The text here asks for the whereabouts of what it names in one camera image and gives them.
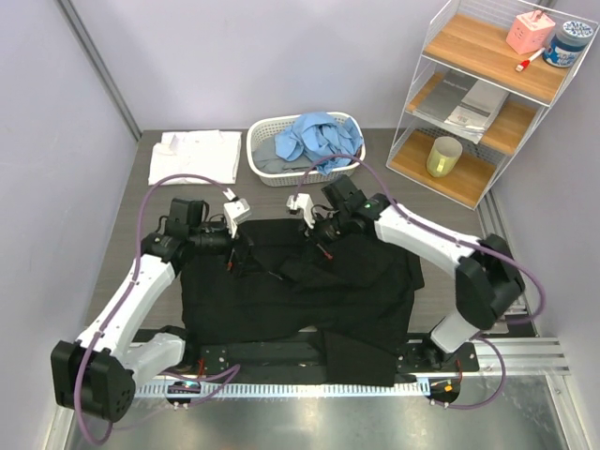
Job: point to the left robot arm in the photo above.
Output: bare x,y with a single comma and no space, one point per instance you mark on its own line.
99,373

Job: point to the white plastic laundry basket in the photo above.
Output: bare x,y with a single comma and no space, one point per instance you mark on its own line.
268,128

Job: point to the blue crumpled shirt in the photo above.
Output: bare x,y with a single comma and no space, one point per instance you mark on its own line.
317,135

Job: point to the white wire wooden shelf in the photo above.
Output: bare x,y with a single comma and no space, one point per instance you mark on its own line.
487,75

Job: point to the blue patterned jar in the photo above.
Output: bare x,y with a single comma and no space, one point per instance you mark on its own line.
567,43

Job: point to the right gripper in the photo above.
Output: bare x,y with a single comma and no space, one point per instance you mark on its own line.
314,235

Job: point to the folded white shirt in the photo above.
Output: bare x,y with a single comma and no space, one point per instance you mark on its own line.
214,154

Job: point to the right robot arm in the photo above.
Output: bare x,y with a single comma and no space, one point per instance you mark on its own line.
486,283

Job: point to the white slotted cable duct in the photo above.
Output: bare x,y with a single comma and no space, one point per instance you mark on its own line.
164,388

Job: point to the white grey booklet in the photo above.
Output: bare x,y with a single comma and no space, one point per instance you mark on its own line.
477,111

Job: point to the yellow translucent cup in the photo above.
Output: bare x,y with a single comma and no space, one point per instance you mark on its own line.
443,156

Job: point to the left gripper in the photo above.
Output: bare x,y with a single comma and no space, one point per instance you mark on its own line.
243,262

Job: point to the pink cube power strip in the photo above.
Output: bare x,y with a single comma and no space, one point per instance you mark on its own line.
529,31

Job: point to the black long sleeve shirt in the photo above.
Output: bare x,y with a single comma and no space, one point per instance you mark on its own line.
366,293

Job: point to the grey shirt in basket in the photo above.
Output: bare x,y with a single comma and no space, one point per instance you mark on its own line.
267,161

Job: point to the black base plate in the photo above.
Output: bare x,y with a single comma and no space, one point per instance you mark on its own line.
318,358

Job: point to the aluminium frame rail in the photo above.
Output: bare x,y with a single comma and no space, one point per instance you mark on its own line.
522,356

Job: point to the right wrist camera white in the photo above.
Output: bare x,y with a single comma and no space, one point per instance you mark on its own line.
301,204

